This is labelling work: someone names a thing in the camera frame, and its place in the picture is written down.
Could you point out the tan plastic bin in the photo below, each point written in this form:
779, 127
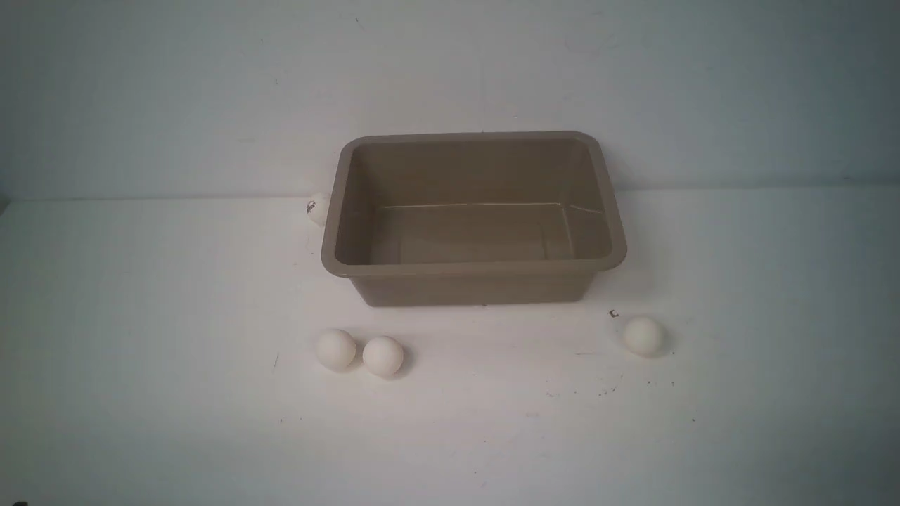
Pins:
472, 219

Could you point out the white ping-pong ball with logo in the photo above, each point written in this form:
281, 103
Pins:
317, 207

